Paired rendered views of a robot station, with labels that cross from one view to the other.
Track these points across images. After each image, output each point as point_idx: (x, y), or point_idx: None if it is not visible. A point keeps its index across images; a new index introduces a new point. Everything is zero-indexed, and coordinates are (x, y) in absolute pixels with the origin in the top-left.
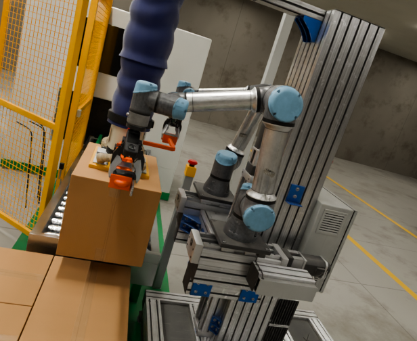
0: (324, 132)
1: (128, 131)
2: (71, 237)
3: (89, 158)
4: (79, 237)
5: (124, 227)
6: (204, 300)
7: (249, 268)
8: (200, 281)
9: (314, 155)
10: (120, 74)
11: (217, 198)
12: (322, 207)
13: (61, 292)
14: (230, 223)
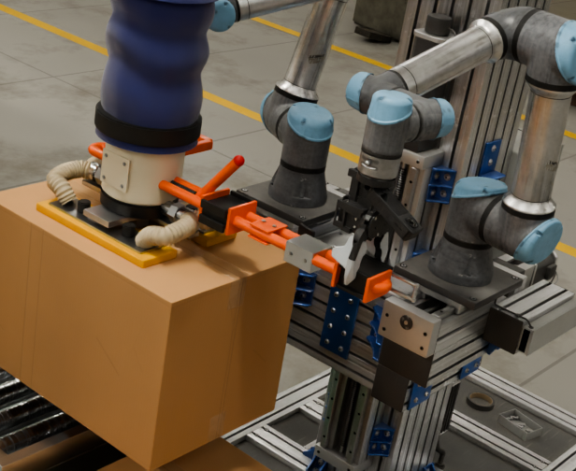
0: None
1: (379, 193)
2: (173, 422)
3: (93, 245)
4: (185, 414)
5: (251, 353)
6: (336, 409)
7: (487, 320)
8: (434, 379)
9: (512, 79)
10: (135, 35)
11: (325, 211)
12: None
13: None
14: (456, 262)
